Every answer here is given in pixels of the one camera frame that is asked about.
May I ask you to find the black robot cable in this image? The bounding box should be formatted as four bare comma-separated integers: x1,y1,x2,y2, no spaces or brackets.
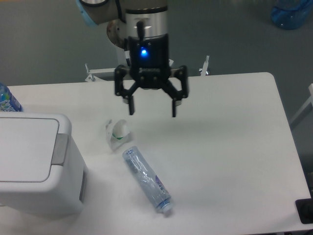
123,38,131,67

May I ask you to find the white pedal trash can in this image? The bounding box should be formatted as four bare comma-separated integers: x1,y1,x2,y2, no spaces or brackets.
0,112,88,214

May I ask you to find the black device at table edge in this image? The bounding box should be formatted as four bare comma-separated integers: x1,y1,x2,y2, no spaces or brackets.
295,198,313,224

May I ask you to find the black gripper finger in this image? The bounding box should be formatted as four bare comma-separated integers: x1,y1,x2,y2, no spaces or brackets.
114,65,139,116
163,65,190,118

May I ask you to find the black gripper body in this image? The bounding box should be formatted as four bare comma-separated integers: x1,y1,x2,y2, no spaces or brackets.
128,34,171,90

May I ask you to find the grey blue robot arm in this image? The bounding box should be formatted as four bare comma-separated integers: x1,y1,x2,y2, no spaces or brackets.
76,0,189,117

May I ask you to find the blue labelled bottle at left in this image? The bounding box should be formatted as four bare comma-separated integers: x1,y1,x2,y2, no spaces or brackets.
0,83,23,112

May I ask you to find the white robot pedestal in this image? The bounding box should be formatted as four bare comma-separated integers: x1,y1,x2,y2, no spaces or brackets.
115,47,129,79

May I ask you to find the white base bracket frame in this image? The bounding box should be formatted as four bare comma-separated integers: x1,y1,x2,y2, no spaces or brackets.
85,55,210,82

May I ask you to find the crumpled white plastic cup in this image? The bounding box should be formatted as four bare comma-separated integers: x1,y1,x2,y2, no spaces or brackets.
105,119,131,151

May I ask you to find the clear empty plastic bottle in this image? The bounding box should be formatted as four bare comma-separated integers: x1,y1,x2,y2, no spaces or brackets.
122,146,173,217

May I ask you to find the large blue water jug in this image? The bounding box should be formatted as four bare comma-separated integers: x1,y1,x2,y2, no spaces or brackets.
270,0,313,30

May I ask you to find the white furniture leg at right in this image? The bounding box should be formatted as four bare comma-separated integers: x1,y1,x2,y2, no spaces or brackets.
289,84,313,130

